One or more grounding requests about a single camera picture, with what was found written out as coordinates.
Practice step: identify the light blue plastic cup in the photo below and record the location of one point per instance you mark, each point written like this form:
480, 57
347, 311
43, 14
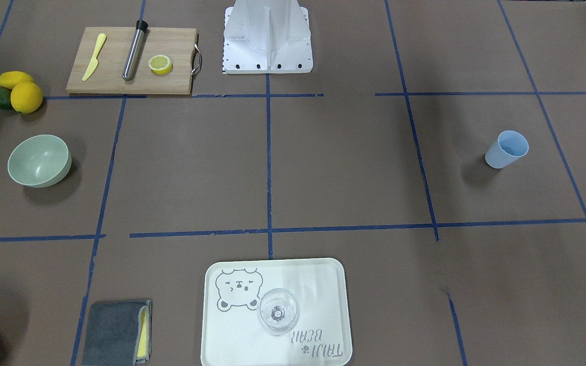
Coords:
508, 147

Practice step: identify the green bowl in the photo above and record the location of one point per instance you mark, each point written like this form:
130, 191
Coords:
40, 161

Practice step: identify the clear wine glass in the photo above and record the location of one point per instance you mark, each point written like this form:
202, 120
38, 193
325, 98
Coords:
279, 311

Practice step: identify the white bear print tray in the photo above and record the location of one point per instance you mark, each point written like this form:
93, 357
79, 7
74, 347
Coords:
231, 330

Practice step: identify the lemon half slice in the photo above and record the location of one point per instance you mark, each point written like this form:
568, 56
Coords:
160, 64

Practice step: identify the steel muddler black cap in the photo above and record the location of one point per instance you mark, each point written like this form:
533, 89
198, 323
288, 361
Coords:
135, 50

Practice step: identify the wooden cutting board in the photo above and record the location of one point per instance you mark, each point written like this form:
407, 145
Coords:
107, 79

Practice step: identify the grey yellow folded cloth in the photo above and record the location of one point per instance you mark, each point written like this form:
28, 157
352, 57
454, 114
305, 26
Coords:
118, 333

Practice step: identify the yellow plastic knife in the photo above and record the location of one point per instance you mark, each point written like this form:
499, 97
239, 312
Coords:
94, 62

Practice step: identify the yellow lemon front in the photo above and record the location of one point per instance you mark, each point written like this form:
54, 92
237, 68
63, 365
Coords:
26, 97

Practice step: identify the yellow lemon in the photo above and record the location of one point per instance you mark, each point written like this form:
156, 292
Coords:
12, 78
26, 97

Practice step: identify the yellow lemon rear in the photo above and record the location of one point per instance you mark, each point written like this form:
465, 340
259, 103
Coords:
12, 78

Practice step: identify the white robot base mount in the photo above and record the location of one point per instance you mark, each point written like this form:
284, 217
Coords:
267, 37

